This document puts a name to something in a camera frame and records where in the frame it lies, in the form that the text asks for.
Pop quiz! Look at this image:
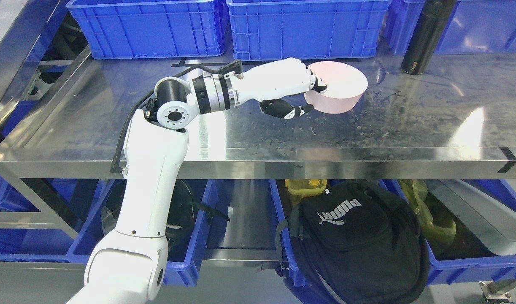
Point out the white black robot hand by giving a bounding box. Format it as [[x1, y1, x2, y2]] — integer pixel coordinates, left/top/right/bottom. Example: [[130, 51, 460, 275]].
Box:
[[225, 58, 327, 120]]

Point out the pink ikea bowl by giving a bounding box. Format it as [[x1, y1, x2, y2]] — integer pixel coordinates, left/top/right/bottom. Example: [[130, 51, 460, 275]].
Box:
[[304, 61, 368, 114]]

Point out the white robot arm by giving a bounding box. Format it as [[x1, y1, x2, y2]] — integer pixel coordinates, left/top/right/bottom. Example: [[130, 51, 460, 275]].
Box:
[[69, 67, 245, 304]]

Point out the blue crate top middle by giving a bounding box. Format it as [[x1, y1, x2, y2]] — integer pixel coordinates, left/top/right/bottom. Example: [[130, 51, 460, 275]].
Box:
[[226, 0, 390, 61]]

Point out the blue crate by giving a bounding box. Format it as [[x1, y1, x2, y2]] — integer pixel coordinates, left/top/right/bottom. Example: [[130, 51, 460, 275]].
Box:
[[226, 0, 390, 61], [66, 0, 229, 60], [383, 0, 516, 56]]

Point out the yellow lid food container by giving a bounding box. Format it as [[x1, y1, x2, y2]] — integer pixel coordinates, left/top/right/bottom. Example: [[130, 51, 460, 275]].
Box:
[[285, 179, 327, 196]]

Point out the blue crate top left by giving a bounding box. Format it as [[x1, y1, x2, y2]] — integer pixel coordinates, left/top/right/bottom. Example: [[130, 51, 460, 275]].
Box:
[[66, 0, 229, 60]]

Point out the black thermos bottle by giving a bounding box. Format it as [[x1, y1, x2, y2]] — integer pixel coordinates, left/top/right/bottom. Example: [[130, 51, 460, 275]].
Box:
[[401, 0, 456, 75]]

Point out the black puma backpack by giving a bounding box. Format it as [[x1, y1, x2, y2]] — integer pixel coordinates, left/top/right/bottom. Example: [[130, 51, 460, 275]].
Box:
[[273, 180, 430, 304]]

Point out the blue bin lower left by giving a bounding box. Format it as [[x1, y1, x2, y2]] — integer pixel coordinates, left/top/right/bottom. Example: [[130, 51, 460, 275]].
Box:
[[66, 179, 219, 287]]

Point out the blue bin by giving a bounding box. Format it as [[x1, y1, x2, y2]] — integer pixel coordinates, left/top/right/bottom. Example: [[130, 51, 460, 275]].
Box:
[[275, 179, 516, 288], [66, 179, 219, 287]]

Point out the blue crate top right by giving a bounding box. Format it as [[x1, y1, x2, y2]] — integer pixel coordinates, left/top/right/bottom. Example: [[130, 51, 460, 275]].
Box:
[[383, 0, 516, 56]]

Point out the yellow green plastic bag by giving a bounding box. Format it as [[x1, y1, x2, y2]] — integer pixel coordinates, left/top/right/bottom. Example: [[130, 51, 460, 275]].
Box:
[[398, 179, 457, 255]]

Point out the blue bin lower right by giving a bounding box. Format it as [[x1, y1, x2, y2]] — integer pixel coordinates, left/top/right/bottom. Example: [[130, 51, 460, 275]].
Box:
[[275, 179, 516, 288]]

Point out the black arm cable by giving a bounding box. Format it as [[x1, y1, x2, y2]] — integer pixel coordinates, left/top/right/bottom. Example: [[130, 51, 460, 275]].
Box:
[[110, 60, 243, 174]]

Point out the stainless steel table frame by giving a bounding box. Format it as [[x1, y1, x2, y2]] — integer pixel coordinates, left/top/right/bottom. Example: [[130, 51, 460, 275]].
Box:
[[0, 42, 516, 271]]

